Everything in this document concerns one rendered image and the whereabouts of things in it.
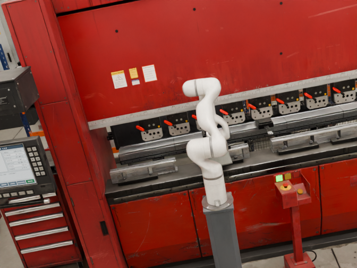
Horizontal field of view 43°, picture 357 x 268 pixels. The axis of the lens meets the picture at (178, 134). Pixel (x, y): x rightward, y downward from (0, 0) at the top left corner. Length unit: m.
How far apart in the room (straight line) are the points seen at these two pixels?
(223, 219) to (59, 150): 1.19
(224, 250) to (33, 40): 1.71
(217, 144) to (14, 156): 1.15
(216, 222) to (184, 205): 0.73
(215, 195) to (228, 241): 0.32
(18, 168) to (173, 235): 1.37
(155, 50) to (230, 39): 0.50
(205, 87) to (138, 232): 1.38
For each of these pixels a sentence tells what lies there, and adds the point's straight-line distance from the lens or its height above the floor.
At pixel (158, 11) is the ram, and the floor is 2.05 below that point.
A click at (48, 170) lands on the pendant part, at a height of 1.39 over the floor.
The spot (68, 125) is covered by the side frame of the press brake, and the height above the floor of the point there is 1.48.
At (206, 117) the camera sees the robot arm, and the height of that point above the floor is 1.51.
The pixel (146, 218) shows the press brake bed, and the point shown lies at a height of 0.60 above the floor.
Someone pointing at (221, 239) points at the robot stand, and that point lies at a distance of 2.80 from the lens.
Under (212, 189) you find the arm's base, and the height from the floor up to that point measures 1.12.
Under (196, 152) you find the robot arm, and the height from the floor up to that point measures 1.37.
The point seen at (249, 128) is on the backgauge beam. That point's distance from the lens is 3.62.
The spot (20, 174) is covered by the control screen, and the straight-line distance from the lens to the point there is 2.79.
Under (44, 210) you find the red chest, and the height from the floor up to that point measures 0.68.
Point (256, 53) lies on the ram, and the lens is 3.14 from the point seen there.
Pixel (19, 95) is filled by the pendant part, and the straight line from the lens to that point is 2.60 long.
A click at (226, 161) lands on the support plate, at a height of 1.00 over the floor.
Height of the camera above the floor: 2.50
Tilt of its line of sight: 24 degrees down
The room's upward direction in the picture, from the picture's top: 11 degrees counter-clockwise
